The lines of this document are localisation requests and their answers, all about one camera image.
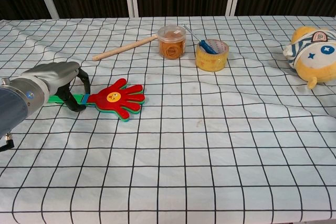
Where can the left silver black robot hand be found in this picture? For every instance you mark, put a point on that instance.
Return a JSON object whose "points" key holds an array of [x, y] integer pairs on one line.
{"points": [[56, 74]]}

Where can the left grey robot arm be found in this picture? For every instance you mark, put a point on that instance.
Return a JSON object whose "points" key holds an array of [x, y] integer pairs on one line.
{"points": [[15, 103]]}

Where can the wooden stick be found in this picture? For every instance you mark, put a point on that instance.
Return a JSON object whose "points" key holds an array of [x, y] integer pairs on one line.
{"points": [[123, 48]]}

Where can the white black checkered tablecloth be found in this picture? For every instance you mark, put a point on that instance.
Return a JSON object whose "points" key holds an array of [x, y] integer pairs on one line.
{"points": [[183, 142]]}

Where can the yellow tape roll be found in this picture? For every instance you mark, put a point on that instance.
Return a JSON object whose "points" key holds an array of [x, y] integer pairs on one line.
{"points": [[210, 62]]}

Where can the clear jar of rubber bands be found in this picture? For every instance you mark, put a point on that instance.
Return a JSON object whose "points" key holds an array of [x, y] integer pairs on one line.
{"points": [[172, 47]]}

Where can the red hand-shaped clapper toy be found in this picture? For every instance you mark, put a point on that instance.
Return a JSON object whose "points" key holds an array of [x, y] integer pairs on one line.
{"points": [[115, 98]]}

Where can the yellow plush toy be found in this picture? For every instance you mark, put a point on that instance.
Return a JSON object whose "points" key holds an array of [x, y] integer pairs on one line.
{"points": [[315, 61]]}

